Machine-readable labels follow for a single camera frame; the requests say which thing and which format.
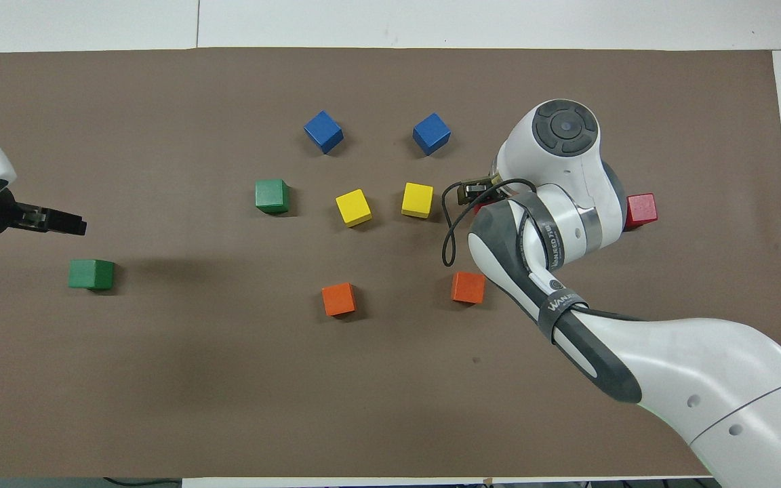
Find red wooden cube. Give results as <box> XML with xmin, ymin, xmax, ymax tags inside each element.
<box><xmin>625</xmin><ymin>193</ymin><xmax>659</xmax><ymax>231</ymax></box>
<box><xmin>472</xmin><ymin>190</ymin><xmax>508</xmax><ymax>216</ymax></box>

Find green wooden cube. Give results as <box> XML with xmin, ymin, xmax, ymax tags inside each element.
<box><xmin>254</xmin><ymin>178</ymin><xmax>291</xmax><ymax>216</ymax></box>
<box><xmin>68</xmin><ymin>259</ymin><xmax>115</xmax><ymax>291</ymax></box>

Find yellow wooden cube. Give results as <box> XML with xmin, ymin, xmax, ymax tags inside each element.
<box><xmin>401</xmin><ymin>182</ymin><xmax>435</xmax><ymax>220</ymax></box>
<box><xmin>335</xmin><ymin>188</ymin><xmax>373</xmax><ymax>228</ymax></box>

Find blue wooden cube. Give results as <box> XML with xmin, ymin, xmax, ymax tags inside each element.
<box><xmin>303</xmin><ymin>110</ymin><xmax>345</xmax><ymax>155</ymax></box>
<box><xmin>412</xmin><ymin>112</ymin><xmax>452</xmax><ymax>157</ymax></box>

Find orange wooden cube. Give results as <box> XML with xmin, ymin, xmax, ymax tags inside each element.
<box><xmin>450</xmin><ymin>270</ymin><xmax>486</xmax><ymax>305</ymax></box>
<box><xmin>321</xmin><ymin>282</ymin><xmax>357</xmax><ymax>317</ymax></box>

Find brown paper table mat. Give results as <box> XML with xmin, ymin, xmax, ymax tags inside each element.
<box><xmin>0</xmin><ymin>46</ymin><xmax>781</xmax><ymax>479</ymax></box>

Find black floor cable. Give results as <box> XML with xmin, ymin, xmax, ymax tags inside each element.
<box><xmin>102</xmin><ymin>477</ymin><xmax>182</xmax><ymax>488</ymax></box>

